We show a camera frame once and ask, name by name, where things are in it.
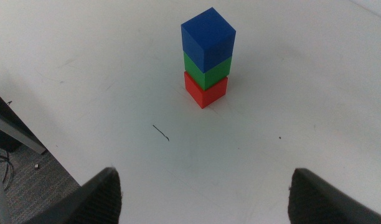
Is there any black floor cable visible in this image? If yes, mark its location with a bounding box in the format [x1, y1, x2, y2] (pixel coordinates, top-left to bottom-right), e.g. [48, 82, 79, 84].
[0, 149, 14, 191]

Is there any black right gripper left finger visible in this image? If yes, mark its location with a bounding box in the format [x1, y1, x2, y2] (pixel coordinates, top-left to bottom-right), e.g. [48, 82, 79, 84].
[22, 167, 123, 224]

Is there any dark metal frame bar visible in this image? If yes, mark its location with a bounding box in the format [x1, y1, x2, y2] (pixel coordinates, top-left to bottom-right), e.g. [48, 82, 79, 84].
[0, 86, 49, 156]

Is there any green cube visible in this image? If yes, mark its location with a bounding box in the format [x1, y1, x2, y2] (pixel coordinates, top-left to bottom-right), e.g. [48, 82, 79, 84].
[183, 51, 233, 91]

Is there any blue cube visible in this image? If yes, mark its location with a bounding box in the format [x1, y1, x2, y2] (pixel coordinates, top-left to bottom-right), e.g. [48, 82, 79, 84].
[181, 7, 237, 74]

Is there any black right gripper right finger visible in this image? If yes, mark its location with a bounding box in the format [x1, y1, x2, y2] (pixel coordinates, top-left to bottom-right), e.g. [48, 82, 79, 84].
[287, 167, 381, 224]

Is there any red cube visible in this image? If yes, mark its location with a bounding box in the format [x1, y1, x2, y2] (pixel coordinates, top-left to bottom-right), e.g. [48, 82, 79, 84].
[184, 71, 228, 110]

